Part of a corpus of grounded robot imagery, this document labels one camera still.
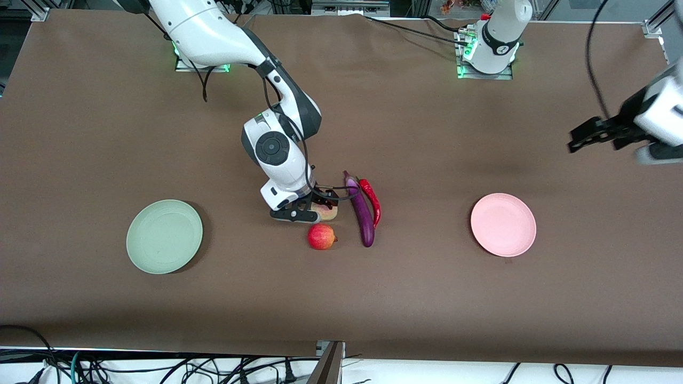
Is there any red pomegranate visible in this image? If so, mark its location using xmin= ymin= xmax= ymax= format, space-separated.
xmin=307 ymin=223 xmax=338 ymax=251

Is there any long purple eggplant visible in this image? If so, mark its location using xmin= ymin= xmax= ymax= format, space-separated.
xmin=343 ymin=170 xmax=376 ymax=248

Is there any red chili pepper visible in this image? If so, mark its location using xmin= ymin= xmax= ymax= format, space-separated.
xmin=356 ymin=178 xmax=382 ymax=230

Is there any light green round plate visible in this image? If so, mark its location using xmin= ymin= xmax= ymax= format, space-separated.
xmin=126 ymin=199 xmax=204 ymax=275

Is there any brown table cloth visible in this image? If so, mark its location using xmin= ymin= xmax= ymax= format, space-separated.
xmin=0 ymin=8 xmax=683 ymax=367

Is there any pink round plate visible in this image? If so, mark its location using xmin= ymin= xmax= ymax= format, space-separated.
xmin=470 ymin=193 xmax=537 ymax=258

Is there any grey equipment rack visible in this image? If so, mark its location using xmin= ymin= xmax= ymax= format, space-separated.
xmin=311 ymin=0 xmax=391 ymax=18

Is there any orange red background object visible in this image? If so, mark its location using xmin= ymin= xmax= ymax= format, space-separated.
xmin=442 ymin=0 xmax=483 ymax=15

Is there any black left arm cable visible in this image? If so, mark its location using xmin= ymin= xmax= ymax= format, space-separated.
xmin=586 ymin=0 xmax=611 ymax=121

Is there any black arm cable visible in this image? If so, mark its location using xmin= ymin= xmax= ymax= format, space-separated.
xmin=195 ymin=61 xmax=359 ymax=202
xmin=586 ymin=0 xmax=611 ymax=121

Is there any aluminium frame profile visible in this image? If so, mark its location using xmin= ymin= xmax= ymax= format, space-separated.
xmin=643 ymin=0 xmax=683 ymax=89

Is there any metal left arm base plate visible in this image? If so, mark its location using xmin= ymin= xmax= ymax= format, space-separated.
xmin=456 ymin=29 xmax=514 ymax=81

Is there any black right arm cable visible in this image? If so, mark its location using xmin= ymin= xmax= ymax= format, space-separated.
xmin=195 ymin=61 xmax=359 ymax=202

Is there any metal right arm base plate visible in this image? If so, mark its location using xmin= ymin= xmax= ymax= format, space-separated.
xmin=175 ymin=51 xmax=231 ymax=73

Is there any aluminium camera post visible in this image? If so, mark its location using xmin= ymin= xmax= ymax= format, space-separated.
xmin=307 ymin=340 xmax=346 ymax=384

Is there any long black table cable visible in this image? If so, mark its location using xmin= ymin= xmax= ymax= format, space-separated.
xmin=366 ymin=15 xmax=470 ymax=46

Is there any short black table cable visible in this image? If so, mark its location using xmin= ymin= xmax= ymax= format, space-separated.
xmin=424 ymin=15 xmax=462 ymax=33

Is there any thick black arched cable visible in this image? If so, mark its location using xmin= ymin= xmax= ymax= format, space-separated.
xmin=0 ymin=324 xmax=60 ymax=384

